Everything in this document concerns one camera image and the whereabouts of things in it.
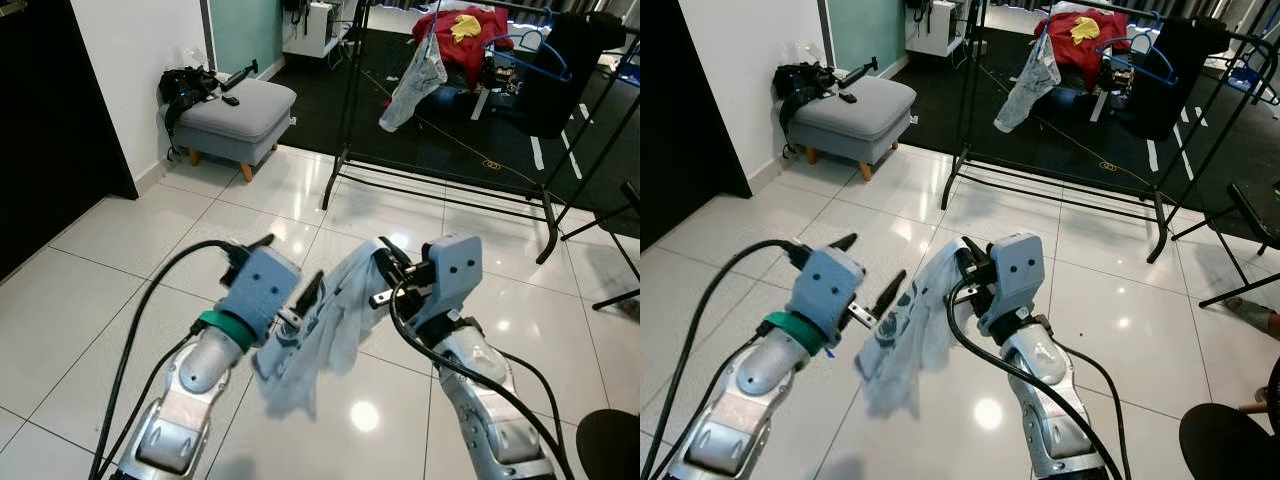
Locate white garment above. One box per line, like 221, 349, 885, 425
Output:
855, 238, 991, 419
252, 240, 396, 421

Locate black floor mat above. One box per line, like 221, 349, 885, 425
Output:
270, 28, 641, 241
885, 28, 1280, 241

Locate grey ottoman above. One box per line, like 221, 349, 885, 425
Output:
790, 75, 916, 181
172, 78, 299, 183

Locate black metal clothes rack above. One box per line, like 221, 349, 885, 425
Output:
320, 0, 641, 266
940, 0, 1280, 266

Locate light blue shorts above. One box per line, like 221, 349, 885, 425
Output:
378, 35, 449, 133
993, 35, 1063, 133

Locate black door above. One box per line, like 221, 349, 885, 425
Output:
0, 0, 139, 283
640, 0, 753, 251

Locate black equipment case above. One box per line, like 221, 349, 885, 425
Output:
1090, 60, 1141, 111
470, 60, 526, 111

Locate red cloth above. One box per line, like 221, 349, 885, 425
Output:
1033, 5, 1131, 91
412, 5, 516, 91

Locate white cabinet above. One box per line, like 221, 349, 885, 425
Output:
283, 0, 356, 59
905, 0, 976, 56

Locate black folding chair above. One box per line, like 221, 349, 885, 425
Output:
1170, 180, 1280, 311
560, 180, 641, 311

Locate black garment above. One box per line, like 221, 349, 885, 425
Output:
1130, 15, 1231, 141
520, 12, 626, 141

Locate black rounded object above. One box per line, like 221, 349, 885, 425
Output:
1178, 402, 1280, 480
577, 408, 641, 480

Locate person's foot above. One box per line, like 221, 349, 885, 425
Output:
1225, 295, 1280, 339

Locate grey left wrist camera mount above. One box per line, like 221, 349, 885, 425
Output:
218, 245, 303, 346
790, 247, 866, 351

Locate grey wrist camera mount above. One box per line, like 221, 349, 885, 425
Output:
410, 233, 483, 326
790, 247, 866, 351
978, 232, 1046, 336
218, 245, 303, 346

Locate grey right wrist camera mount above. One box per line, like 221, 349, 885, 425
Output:
410, 233, 483, 326
978, 232, 1046, 336

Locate yellow cord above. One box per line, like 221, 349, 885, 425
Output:
1010, 95, 1136, 173
395, 95, 521, 173

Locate black camera bag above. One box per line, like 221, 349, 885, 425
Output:
158, 66, 223, 131
773, 62, 841, 126

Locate black handle stick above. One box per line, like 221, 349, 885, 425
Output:
215, 58, 259, 93
835, 56, 879, 91

